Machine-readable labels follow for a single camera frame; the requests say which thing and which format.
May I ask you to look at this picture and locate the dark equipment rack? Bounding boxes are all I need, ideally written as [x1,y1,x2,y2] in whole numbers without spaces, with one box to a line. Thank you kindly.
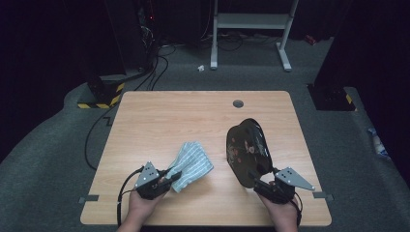
[136,0,160,72]

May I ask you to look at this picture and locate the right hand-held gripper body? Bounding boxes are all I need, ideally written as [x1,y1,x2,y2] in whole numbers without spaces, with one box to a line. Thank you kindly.
[252,166,316,205]

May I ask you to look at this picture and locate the blue white packet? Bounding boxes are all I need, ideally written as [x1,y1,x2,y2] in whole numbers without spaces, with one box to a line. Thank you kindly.
[366,127,392,160]

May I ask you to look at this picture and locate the grey tape strip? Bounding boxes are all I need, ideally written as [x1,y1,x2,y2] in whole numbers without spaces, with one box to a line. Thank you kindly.
[78,193,101,205]
[311,190,335,202]

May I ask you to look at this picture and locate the person's right hand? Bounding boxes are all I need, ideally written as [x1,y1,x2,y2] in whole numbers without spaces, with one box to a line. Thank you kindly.
[257,192,300,227]

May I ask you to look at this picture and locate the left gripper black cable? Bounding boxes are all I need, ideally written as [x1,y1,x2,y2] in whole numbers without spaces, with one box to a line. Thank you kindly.
[116,165,145,227]

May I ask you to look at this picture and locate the black yellow striped base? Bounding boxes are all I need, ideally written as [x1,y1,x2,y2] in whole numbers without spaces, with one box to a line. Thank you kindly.
[76,74,126,110]

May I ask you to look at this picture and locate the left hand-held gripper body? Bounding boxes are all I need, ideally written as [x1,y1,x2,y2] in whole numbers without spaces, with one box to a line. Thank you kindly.
[133,160,172,201]

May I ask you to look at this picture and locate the black base with yellow mark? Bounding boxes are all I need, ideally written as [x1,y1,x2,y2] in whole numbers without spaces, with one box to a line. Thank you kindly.
[307,83,358,112]

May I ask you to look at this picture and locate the black cable tangle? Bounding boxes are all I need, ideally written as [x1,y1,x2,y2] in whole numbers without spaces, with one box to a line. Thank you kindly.
[217,31,282,52]

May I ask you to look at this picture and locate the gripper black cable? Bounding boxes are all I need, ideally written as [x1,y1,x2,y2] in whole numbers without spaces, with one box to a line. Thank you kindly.
[116,165,145,227]
[290,190,305,227]

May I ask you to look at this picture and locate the long black floor cable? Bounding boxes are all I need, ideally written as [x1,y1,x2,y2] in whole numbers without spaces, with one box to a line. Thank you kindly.
[83,103,119,171]

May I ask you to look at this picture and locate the white metal stand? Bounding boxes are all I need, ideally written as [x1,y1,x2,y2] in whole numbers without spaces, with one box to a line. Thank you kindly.
[210,0,300,73]

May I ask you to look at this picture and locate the striped light blue cloth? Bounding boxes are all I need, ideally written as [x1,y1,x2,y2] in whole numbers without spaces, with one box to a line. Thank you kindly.
[165,140,215,193]

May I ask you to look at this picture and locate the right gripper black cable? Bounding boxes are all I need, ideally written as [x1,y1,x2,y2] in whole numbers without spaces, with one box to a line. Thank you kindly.
[290,190,305,227]

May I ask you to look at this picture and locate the person's left hand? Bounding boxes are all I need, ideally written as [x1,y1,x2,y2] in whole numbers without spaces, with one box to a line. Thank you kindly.
[128,189,169,223]

